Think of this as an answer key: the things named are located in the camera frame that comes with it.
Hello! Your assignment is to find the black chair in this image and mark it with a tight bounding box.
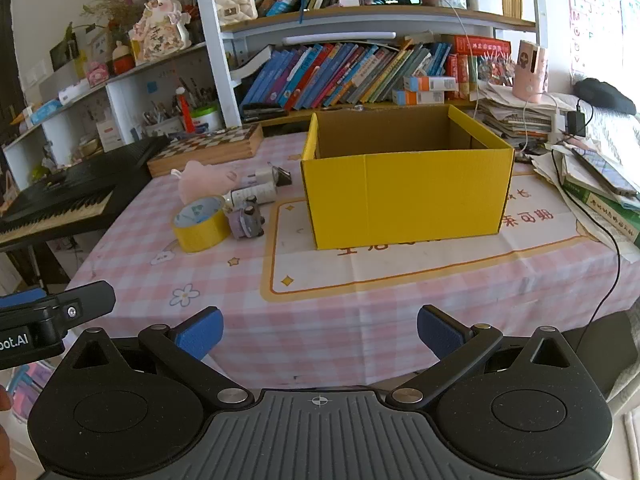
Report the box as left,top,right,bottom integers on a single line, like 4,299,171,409
565,310,636,401

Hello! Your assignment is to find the white charger plug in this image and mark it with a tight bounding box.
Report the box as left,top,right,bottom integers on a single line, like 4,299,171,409
243,167,275,187

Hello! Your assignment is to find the white blue spray bottle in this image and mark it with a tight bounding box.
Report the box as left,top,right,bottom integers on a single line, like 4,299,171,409
222,182,278,207

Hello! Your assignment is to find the black stapler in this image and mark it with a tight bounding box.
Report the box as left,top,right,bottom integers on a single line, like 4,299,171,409
241,102,286,123

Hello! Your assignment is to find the white bookshelf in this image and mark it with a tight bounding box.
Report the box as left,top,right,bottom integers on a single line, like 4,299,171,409
0,0,538,186

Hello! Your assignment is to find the green book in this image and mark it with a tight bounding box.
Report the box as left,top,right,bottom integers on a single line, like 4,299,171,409
560,170,640,243

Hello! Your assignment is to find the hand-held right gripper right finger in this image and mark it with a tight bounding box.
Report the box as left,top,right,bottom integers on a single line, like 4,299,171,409
387,305,593,411

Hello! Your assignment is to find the black electronic keyboard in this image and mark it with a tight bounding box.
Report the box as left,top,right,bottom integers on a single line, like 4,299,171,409
0,136,171,253

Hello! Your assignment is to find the orange white small box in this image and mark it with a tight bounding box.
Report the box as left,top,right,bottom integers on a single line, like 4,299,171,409
392,90,445,106
404,76,458,93

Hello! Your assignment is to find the person's left hand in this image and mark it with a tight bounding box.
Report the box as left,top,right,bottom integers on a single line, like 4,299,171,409
0,385,15,467

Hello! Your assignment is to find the black cable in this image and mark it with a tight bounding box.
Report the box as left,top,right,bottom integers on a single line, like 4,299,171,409
550,100,623,331

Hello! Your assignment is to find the white box red label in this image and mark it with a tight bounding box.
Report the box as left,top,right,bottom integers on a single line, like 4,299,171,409
95,117,125,153

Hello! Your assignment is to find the stack of papers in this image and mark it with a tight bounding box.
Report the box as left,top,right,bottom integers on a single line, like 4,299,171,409
475,82,571,153

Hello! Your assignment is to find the pink plush toy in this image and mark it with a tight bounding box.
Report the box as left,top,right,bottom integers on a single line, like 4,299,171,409
171,161,240,206

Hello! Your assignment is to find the pink floral figurine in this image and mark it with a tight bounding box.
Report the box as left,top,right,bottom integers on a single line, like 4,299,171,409
131,0,192,66

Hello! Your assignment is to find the yellow cardboard box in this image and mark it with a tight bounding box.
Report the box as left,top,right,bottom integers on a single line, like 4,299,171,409
300,104,516,251

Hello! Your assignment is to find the red flat box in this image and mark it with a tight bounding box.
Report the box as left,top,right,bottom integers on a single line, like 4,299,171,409
452,35,512,58

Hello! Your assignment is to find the smartphone with checked case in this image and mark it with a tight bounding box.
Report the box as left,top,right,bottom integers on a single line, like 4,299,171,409
570,147,640,197

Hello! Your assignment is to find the long row of colourful books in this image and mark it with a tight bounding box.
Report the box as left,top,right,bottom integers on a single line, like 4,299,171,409
240,42,453,111

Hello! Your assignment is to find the white quilted handbag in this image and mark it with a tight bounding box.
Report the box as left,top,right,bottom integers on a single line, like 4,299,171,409
214,0,258,26

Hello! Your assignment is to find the green lid jar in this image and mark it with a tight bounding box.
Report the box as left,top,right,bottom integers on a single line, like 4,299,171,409
190,105,223,133

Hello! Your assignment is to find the small photo frame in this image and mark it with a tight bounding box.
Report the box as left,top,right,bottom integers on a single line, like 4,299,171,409
49,32,81,72

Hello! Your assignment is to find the yellow tape roll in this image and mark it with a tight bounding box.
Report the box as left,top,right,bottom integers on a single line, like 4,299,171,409
172,196,232,253

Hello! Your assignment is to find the red marker bottle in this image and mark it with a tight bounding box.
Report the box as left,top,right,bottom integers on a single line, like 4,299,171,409
175,87,196,133

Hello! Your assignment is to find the alphabet wall poster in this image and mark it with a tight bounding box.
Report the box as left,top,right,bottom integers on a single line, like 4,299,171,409
562,0,631,81

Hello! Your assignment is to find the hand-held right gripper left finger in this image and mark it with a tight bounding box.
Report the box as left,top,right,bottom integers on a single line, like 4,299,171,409
52,306,255,413

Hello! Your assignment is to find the blue tissue pack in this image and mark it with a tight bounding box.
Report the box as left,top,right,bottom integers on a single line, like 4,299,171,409
30,100,63,126

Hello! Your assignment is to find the black cap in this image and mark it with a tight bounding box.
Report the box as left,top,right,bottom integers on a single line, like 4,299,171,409
572,78,638,116

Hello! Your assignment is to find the grey purple toy car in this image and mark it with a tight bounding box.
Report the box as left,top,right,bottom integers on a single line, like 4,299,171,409
227,196,266,239

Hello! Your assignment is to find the red white jar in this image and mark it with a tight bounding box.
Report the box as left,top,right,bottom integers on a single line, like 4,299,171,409
111,40,136,76

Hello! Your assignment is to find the white pencil container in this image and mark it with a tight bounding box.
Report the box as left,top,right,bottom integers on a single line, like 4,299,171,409
142,100,186,138

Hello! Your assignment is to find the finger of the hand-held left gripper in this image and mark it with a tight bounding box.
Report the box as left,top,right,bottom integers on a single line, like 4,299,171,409
49,281,117,333
0,288,46,312

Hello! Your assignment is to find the dried flower bouquet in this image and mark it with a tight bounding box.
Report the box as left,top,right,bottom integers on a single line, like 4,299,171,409
80,0,146,43

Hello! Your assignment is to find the wooden chessboard box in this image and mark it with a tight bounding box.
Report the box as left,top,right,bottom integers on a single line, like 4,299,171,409
147,124,264,177

